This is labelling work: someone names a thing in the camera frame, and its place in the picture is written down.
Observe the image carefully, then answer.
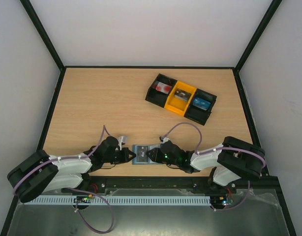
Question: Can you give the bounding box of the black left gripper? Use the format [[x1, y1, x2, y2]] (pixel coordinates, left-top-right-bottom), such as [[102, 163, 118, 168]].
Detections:
[[103, 147, 136, 165]]

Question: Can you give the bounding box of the teal leather card holder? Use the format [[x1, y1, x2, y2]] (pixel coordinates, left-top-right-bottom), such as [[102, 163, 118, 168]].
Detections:
[[132, 144, 160, 165]]

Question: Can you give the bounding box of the black VIP credit card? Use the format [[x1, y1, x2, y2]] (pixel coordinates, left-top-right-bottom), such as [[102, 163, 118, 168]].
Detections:
[[134, 145, 149, 164]]

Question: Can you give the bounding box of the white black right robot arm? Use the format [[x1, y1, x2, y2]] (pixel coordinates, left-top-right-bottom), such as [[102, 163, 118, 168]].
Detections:
[[146, 136, 266, 193]]

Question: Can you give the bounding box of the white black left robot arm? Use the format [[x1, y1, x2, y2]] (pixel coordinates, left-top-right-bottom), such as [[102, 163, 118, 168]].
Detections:
[[7, 136, 136, 203]]

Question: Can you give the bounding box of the black VIP card stack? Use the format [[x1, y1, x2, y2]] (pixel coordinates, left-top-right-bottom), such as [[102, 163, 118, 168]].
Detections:
[[174, 88, 192, 102]]

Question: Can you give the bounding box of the red white card stack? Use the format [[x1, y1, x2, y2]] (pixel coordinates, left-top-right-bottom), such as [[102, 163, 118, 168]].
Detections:
[[154, 82, 172, 94]]

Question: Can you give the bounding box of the blue VIP card stack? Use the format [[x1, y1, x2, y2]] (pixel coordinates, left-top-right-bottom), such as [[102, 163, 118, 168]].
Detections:
[[192, 97, 211, 111]]

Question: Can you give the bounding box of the black bin left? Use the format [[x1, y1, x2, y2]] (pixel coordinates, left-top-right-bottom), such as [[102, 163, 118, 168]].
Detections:
[[145, 74, 177, 108]]

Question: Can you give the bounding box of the black bin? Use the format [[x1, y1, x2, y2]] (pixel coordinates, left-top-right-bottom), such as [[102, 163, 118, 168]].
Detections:
[[145, 74, 177, 108], [184, 89, 217, 125]]

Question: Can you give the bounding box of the black bin right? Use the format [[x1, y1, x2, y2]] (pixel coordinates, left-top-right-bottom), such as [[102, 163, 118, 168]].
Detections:
[[184, 89, 217, 125]]

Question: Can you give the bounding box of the yellow middle bin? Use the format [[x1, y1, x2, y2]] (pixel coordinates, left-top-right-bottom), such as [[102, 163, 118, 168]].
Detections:
[[164, 81, 197, 116]]

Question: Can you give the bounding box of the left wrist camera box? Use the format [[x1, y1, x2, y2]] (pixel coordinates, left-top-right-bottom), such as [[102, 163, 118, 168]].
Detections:
[[117, 136, 127, 150]]

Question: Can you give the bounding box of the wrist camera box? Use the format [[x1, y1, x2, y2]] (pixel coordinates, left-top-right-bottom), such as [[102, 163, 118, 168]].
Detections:
[[117, 136, 127, 150], [159, 136, 170, 144]]

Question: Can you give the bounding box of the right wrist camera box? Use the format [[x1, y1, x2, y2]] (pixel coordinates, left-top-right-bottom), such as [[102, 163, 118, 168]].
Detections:
[[159, 136, 170, 144]]

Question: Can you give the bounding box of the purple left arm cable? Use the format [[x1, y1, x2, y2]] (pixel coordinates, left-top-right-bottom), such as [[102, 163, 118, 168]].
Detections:
[[13, 125, 115, 232]]

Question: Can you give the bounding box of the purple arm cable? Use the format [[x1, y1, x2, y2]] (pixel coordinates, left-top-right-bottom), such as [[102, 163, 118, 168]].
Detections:
[[13, 125, 115, 232], [163, 122, 267, 212]]

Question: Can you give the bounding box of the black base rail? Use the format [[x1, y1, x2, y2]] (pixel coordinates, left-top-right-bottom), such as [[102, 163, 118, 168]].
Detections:
[[61, 177, 230, 196]]

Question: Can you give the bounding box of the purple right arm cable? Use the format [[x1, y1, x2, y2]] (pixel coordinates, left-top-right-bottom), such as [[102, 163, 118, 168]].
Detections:
[[163, 122, 267, 212]]

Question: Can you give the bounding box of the light blue slotted cable duct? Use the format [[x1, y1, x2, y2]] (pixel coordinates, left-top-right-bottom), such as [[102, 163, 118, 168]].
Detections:
[[26, 195, 211, 206]]

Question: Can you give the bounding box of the black frame post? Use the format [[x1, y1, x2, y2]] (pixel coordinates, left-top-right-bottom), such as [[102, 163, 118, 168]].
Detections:
[[234, 0, 283, 73], [20, 0, 65, 71]]

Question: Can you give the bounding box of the black frame post right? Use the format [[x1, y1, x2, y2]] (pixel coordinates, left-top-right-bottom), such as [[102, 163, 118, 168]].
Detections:
[[234, 0, 283, 73]]

